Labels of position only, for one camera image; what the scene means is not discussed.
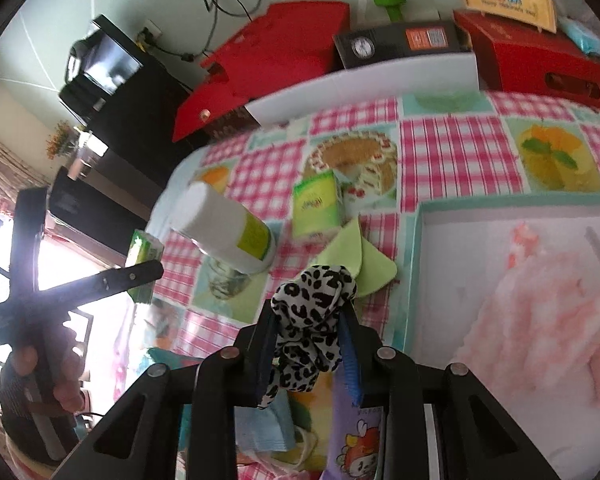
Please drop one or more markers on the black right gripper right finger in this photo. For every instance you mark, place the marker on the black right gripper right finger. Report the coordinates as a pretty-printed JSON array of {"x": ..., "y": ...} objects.
[{"x": 438, "y": 422}]

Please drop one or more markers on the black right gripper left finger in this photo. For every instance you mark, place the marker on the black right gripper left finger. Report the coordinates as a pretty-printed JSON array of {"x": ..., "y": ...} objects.
[{"x": 138, "y": 437}]

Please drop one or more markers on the light blue face mask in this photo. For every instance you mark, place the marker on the light blue face mask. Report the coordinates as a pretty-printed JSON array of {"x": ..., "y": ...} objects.
[{"x": 269, "y": 429}]

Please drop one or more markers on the pink white fluffy towel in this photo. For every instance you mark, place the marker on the pink white fluffy towel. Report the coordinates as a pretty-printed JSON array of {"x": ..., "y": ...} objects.
[{"x": 539, "y": 324}]

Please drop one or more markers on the light green cloth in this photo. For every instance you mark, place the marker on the light green cloth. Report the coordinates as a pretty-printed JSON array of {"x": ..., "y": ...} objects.
[{"x": 371, "y": 269}]

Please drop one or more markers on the leopard print scrunchie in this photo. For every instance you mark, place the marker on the leopard print scrunchie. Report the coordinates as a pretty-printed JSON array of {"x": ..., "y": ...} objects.
[{"x": 307, "y": 343}]

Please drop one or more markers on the person's left hand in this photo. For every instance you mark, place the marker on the person's left hand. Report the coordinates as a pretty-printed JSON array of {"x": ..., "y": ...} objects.
[{"x": 56, "y": 366}]

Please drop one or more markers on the purple cartoon packet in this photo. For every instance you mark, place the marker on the purple cartoon packet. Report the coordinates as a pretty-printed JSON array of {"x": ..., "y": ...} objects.
[{"x": 354, "y": 441}]

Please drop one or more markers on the white tray teal rim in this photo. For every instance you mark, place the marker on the white tray teal rim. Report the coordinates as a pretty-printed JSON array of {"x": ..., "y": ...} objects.
[{"x": 459, "y": 254}]

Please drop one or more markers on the white plastic jar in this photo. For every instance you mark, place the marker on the white plastic jar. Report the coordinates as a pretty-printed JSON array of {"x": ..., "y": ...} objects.
[{"x": 223, "y": 229}]

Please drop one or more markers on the black monitor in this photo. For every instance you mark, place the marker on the black monitor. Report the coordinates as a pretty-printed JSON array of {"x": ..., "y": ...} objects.
[{"x": 126, "y": 97}]

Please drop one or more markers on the pink checkered cake tablecloth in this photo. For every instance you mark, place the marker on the pink checkered cake tablecloth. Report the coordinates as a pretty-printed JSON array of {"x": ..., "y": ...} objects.
[{"x": 389, "y": 155}]

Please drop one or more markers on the white foam board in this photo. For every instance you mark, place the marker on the white foam board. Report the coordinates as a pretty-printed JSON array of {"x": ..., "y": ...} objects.
[{"x": 449, "y": 72}]

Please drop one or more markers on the red cardboard box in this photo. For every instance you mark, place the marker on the red cardboard box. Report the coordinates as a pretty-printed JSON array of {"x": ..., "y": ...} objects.
[{"x": 516, "y": 57}]

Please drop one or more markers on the red gift bag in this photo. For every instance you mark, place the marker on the red gift bag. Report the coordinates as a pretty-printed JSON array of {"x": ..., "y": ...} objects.
[{"x": 291, "y": 43}]

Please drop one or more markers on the black box with gauge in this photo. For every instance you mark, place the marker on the black box with gauge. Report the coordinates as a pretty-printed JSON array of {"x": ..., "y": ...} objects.
[{"x": 361, "y": 47}]

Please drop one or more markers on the blue wet wipes pack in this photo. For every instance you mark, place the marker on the blue wet wipes pack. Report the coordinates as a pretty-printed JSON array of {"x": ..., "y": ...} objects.
[{"x": 581, "y": 36}]

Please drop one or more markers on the green dumbbell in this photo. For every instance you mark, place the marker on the green dumbbell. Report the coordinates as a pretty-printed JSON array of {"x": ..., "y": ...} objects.
[{"x": 393, "y": 9}]

